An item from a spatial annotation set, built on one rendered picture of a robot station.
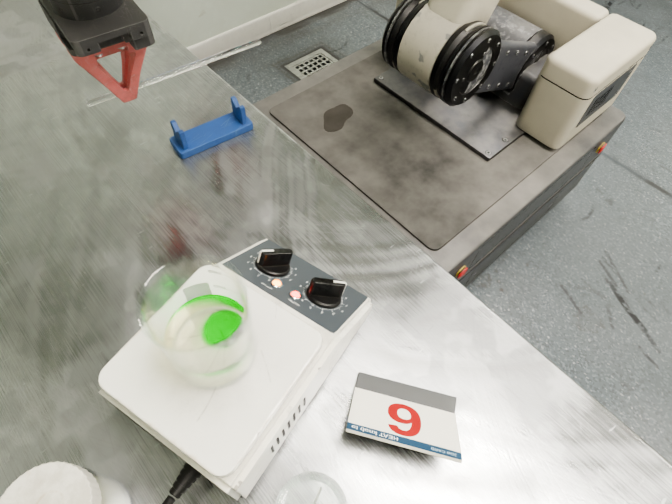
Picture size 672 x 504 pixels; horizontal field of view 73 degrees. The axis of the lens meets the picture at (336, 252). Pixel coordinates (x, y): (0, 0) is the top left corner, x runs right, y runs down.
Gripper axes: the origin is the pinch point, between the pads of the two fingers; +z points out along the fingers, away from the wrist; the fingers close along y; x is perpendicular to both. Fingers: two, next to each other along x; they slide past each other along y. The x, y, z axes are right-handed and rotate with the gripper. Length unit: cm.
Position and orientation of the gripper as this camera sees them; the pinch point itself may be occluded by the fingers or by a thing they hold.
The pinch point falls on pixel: (125, 91)
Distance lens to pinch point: 53.9
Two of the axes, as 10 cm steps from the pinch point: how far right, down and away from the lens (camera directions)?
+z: -0.4, 5.4, 8.4
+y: 5.9, 6.9, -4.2
